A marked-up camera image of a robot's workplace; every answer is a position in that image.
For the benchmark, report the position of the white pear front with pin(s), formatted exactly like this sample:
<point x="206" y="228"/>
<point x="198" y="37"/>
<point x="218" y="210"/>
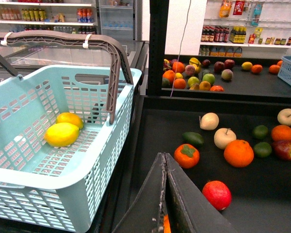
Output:
<point x="223" y="137"/>

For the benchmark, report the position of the glass top freezer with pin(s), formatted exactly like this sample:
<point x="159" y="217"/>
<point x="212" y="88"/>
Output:
<point x="26" y="59"/>

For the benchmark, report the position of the far dark red apple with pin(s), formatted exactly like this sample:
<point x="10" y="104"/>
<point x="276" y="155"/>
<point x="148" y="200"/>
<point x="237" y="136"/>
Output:
<point x="229" y="64"/>

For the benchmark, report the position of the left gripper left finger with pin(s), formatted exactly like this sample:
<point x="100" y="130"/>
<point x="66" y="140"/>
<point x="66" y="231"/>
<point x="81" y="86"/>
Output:
<point x="146" y="214"/>

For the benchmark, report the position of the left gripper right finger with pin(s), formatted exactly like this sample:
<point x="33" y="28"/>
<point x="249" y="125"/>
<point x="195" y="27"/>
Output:
<point x="189" y="211"/>

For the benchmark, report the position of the red yellow apple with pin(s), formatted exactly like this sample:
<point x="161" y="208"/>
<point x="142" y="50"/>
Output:
<point x="282" y="149"/>

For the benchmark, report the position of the grey basket handle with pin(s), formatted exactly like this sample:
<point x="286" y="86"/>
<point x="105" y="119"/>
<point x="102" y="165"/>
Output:
<point x="119" y="61"/>

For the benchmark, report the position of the white sauce bottle shelf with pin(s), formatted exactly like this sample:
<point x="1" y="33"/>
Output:
<point x="264" y="21"/>

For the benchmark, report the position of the large orange left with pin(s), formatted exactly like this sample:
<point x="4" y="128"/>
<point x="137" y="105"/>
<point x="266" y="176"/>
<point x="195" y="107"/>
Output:
<point x="239" y="153"/>

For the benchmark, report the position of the far lemon on shelf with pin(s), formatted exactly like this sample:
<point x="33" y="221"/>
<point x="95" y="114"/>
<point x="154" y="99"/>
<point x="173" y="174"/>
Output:
<point x="247" y="66"/>

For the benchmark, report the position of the white drinks shelf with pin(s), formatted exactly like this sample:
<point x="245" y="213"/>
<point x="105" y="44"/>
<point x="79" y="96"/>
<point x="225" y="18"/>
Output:
<point x="68" y="16"/>

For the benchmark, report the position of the far orange on shelf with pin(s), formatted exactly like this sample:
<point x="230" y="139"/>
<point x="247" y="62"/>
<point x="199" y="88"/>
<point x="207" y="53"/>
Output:
<point x="256" y="69"/>

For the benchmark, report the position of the far peach on shelf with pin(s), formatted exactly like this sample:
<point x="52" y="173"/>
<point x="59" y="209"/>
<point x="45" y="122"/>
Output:
<point x="227" y="75"/>

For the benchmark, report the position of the teal plastic shopping basket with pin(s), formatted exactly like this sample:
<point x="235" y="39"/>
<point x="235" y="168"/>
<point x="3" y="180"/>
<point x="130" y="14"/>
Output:
<point x="59" y="187"/>

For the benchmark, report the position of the white pear with stem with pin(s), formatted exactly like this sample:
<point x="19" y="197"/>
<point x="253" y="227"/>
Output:
<point x="284" y="117"/>

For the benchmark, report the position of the small orange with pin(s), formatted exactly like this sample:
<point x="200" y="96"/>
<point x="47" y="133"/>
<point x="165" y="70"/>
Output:
<point x="281" y="132"/>

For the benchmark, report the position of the orange persimmon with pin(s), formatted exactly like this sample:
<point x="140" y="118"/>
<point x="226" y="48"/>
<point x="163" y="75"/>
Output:
<point x="187" y="156"/>

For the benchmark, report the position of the far green apple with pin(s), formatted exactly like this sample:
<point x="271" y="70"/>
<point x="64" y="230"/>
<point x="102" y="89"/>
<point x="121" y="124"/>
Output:
<point x="209" y="78"/>

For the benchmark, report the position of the red pomegranate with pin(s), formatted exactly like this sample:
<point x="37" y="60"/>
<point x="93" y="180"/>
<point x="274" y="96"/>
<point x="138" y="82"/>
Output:
<point x="218" y="194"/>

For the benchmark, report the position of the dark green avocado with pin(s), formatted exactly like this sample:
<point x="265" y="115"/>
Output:
<point x="193" y="138"/>

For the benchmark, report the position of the black metal fruit shelf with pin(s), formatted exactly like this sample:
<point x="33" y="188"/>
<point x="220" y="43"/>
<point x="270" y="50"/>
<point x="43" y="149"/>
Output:
<point x="261" y="191"/>

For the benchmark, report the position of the green lime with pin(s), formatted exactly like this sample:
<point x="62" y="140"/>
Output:
<point x="260" y="132"/>
<point x="262" y="150"/>

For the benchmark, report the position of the white pear left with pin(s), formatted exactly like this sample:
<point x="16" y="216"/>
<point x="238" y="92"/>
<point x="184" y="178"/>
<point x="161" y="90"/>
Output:
<point x="209" y="121"/>

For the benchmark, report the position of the yellow lemon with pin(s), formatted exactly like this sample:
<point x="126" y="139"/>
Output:
<point x="71" y="118"/>
<point x="61" y="134"/>

